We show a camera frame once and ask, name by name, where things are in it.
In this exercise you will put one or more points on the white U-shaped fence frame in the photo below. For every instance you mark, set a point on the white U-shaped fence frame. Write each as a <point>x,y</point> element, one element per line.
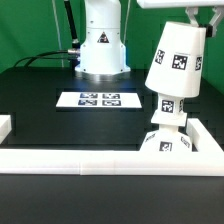
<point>205,159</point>

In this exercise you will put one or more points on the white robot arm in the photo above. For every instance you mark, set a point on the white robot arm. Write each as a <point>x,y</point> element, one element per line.
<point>103,55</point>

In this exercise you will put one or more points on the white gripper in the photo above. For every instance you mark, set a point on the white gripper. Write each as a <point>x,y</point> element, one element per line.
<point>191,10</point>

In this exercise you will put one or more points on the white lamp shade cone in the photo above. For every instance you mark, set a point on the white lamp shade cone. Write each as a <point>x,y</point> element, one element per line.
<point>177,65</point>

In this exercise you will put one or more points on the white marker tag sheet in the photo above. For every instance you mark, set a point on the white marker tag sheet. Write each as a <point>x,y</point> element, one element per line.
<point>98,100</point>

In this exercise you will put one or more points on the white lamp base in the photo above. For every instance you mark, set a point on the white lamp base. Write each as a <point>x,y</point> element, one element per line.
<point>167,138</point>

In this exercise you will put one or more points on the white lamp bulb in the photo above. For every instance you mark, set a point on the white lamp bulb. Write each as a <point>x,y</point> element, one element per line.
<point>169,111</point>

